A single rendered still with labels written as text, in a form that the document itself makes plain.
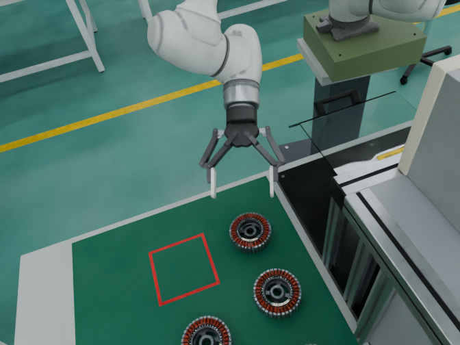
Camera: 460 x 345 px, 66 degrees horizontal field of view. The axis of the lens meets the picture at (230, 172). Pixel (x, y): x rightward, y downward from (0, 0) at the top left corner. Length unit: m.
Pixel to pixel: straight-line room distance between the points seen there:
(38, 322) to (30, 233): 1.30
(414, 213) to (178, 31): 0.55
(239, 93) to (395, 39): 0.83
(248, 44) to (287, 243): 0.51
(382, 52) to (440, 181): 0.95
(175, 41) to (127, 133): 1.86
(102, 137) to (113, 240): 1.64
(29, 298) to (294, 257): 0.71
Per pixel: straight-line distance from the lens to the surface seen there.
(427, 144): 0.60
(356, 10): 1.48
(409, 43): 1.54
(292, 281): 0.89
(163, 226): 1.06
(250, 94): 0.85
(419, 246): 0.59
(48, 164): 2.67
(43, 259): 1.17
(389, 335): 0.75
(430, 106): 0.57
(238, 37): 0.90
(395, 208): 0.62
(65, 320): 1.05
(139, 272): 1.01
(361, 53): 1.46
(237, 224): 0.98
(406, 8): 1.39
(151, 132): 2.54
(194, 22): 0.80
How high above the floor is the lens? 1.60
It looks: 49 degrees down
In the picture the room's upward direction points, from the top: 11 degrees counter-clockwise
